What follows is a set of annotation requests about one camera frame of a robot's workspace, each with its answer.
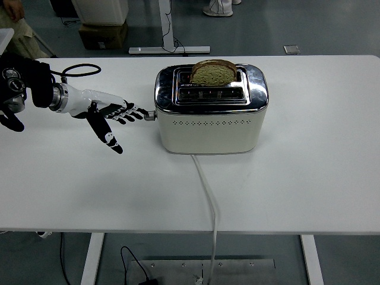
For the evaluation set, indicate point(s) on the person's right hand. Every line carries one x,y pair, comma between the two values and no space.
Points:
13,9

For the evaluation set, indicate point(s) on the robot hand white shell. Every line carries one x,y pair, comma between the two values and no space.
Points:
80,99

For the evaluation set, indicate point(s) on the silver toaster lever knob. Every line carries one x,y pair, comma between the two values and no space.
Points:
150,115

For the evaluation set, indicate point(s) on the cream and chrome toaster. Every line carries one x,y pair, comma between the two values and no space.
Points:
207,133

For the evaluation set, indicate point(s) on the white side table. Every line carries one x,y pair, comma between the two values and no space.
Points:
4,38

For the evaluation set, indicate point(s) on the black case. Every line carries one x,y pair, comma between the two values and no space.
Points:
62,7

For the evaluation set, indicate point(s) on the brown cardboard box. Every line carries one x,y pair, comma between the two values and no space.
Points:
102,35

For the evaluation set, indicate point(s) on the brown bread slice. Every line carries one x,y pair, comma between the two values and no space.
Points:
213,74

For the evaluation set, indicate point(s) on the small white clip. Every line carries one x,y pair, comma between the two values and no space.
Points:
44,234

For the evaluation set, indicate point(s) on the white table leg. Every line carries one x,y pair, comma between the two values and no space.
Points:
311,258
92,258

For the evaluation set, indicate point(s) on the grey floor socket plate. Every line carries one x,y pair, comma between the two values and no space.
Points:
291,49

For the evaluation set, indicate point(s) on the grey metal plate with screws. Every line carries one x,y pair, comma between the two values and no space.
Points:
243,271

